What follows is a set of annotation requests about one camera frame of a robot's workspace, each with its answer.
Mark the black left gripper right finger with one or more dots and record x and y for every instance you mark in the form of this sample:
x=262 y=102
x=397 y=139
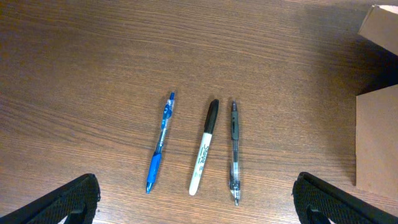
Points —
x=317 y=201

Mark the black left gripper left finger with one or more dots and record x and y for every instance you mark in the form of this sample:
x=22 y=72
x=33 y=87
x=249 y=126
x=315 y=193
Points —
x=74 y=202

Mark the blue gel pen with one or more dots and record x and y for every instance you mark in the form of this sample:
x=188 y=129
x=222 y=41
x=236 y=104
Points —
x=157 y=155

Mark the black clear gel pen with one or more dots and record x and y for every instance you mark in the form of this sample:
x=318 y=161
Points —
x=234 y=178

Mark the brown cardboard box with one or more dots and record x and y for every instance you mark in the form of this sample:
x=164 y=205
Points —
x=376 y=111

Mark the black white Sharpie marker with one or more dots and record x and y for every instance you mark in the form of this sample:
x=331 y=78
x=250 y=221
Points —
x=204 y=146

